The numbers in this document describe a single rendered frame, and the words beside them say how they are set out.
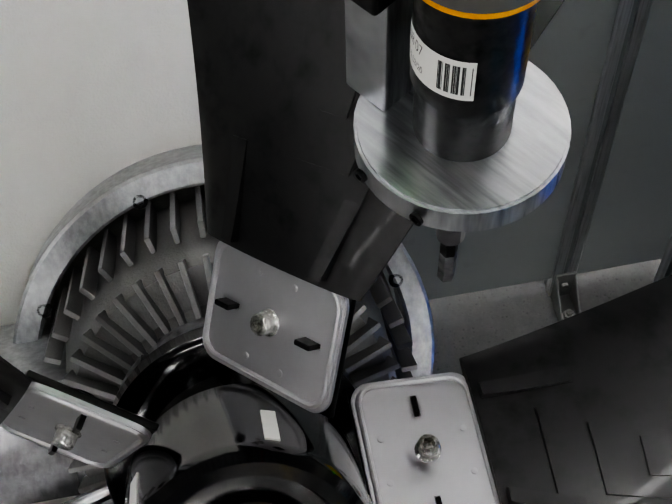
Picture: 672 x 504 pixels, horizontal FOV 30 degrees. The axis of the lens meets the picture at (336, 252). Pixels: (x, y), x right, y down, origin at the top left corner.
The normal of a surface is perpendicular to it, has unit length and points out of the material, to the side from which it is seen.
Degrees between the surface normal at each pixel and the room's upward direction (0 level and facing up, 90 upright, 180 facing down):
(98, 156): 50
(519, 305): 0
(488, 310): 0
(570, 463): 9
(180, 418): 45
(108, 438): 94
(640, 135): 90
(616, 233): 90
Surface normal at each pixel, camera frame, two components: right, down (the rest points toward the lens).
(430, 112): -0.74, 0.58
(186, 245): -0.25, -0.88
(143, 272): -0.43, -0.65
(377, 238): -0.49, 0.11
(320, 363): -0.66, 0.10
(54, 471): 0.13, 0.30
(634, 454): 0.13, -0.42
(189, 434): -0.46, -0.83
